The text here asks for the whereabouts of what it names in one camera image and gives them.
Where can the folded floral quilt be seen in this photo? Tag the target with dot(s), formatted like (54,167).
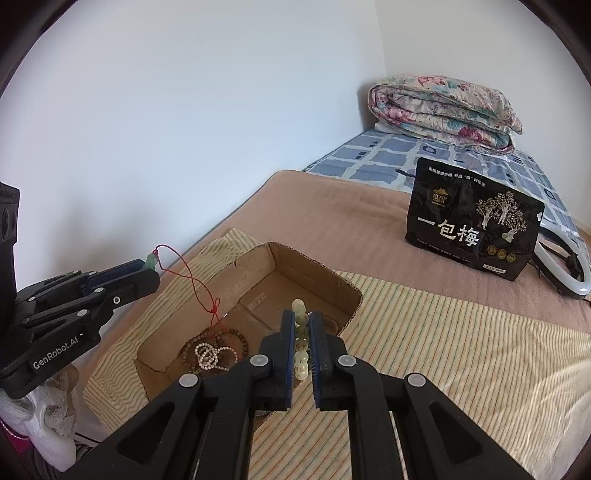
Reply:
(438,106)

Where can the black snack bag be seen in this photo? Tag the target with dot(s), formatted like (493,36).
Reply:
(461,230)

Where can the blue checked bedsheet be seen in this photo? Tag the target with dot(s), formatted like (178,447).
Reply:
(369,161)

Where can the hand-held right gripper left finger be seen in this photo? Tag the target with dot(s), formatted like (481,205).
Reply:
(286,364)

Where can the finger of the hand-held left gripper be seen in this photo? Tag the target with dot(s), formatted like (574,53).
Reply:
(134,286)
(115,272)

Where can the brown cardboard box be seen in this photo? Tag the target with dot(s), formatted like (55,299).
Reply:
(258,286)

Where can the white pearl bead strand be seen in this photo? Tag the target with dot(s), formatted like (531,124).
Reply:
(205,357)

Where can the tan blanket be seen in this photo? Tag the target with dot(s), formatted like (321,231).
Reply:
(346,221)

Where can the yellow striped cloth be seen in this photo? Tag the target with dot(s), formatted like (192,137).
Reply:
(461,360)

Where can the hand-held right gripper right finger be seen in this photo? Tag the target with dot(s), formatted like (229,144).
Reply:
(316,364)

